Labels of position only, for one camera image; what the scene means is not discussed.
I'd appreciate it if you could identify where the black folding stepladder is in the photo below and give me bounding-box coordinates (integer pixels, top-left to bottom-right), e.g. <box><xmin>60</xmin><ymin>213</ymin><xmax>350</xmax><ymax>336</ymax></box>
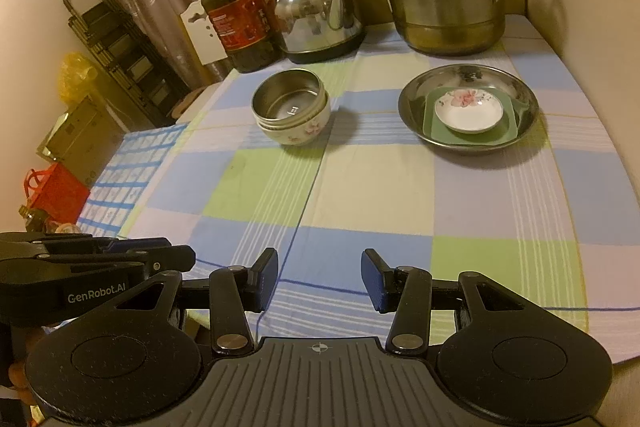
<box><xmin>62</xmin><ymin>0</ymin><xmax>194</xmax><ymax>116</ymax></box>

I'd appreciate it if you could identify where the cardboard box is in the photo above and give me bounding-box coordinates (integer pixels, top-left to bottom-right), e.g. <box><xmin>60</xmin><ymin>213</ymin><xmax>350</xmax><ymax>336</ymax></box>
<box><xmin>35</xmin><ymin>96</ymin><xmax>126</xmax><ymax>188</ymax></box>

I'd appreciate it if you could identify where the brown rounded object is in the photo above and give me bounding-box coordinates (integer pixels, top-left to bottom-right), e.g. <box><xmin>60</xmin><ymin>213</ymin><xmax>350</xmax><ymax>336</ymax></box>
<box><xmin>169</xmin><ymin>89</ymin><xmax>203</xmax><ymax>120</ymax></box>

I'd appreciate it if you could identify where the stainless steel bowl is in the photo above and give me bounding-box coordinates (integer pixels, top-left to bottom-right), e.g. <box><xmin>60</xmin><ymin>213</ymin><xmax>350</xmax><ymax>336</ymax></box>
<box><xmin>251</xmin><ymin>67</ymin><xmax>326</xmax><ymax>124</ymax></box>

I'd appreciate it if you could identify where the checkered tablecloth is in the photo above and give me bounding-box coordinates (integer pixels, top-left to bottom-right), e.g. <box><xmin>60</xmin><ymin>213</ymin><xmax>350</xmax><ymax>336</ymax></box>
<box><xmin>117</xmin><ymin>14</ymin><xmax>640</xmax><ymax>359</ymax></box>

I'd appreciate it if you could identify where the white cardboard cutout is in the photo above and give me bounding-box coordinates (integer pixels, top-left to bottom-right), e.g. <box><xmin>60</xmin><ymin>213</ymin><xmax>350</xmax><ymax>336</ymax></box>
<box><xmin>179</xmin><ymin>0</ymin><xmax>224</xmax><ymax>66</ymax></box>

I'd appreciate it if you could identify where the stainless steel plate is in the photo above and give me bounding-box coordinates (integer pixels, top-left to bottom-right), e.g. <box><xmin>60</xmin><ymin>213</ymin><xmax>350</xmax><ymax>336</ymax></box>
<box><xmin>398</xmin><ymin>63</ymin><xmax>540</xmax><ymax>156</ymax></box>

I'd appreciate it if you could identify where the stainless steel kettle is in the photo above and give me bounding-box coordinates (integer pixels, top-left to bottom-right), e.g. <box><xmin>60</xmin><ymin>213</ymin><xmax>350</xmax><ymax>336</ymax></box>
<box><xmin>272</xmin><ymin>0</ymin><xmax>366</xmax><ymax>64</ymax></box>

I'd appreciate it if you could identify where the green square plate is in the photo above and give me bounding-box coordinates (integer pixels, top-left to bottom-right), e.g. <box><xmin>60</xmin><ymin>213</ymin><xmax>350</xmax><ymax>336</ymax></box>
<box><xmin>422</xmin><ymin>85</ymin><xmax>519</xmax><ymax>146</ymax></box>

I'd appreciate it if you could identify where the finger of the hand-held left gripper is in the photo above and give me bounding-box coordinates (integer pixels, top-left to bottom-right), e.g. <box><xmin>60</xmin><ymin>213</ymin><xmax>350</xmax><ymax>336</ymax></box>
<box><xmin>0</xmin><ymin>245</ymin><xmax>197</xmax><ymax>284</ymax></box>
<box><xmin>0</xmin><ymin>231</ymin><xmax>172</xmax><ymax>257</ymax></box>

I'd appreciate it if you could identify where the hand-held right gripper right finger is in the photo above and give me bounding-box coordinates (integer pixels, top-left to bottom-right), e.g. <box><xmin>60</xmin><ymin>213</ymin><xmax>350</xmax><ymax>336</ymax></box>
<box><xmin>360</xmin><ymin>248</ymin><xmax>540</xmax><ymax>356</ymax></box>

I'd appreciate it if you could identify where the cooking oil bottle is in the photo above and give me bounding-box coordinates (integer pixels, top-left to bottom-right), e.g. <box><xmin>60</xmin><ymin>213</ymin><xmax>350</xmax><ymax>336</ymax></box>
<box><xmin>189</xmin><ymin>0</ymin><xmax>281</xmax><ymax>74</ymax></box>

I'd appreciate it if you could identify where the blue patterned cloth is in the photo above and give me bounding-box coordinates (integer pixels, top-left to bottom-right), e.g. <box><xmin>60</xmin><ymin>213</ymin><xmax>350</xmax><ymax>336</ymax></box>
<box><xmin>75</xmin><ymin>124</ymin><xmax>189</xmax><ymax>241</ymax></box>

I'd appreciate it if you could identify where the small floral dish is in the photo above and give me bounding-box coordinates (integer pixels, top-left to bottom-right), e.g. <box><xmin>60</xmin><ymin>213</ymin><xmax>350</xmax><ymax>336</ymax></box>
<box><xmin>433</xmin><ymin>88</ymin><xmax>505</xmax><ymax>134</ymax></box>

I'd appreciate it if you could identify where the white floral bowl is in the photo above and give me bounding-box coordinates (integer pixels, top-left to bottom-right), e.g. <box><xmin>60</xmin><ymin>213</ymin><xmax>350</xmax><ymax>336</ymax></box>
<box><xmin>257</xmin><ymin>96</ymin><xmax>331</xmax><ymax>146</ymax></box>

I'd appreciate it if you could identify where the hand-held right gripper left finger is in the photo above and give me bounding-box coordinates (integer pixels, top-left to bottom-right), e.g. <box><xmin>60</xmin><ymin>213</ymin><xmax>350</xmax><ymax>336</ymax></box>
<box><xmin>107</xmin><ymin>247</ymin><xmax>280</xmax><ymax>356</ymax></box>

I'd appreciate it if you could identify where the dark glass bottle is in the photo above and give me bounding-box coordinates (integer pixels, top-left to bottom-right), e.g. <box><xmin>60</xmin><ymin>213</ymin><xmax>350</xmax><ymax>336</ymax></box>
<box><xmin>19</xmin><ymin>204</ymin><xmax>52</xmax><ymax>235</ymax></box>

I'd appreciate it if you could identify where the yellow plastic bag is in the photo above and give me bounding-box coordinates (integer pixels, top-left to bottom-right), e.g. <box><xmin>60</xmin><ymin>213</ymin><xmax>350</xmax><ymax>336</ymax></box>
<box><xmin>58</xmin><ymin>51</ymin><xmax>101</xmax><ymax>106</ymax></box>

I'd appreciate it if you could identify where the red bag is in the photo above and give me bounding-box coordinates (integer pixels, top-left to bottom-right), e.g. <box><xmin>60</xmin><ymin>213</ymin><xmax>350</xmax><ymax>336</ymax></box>
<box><xmin>23</xmin><ymin>161</ymin><xmax>92</xmax><ymax>226</ymax></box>

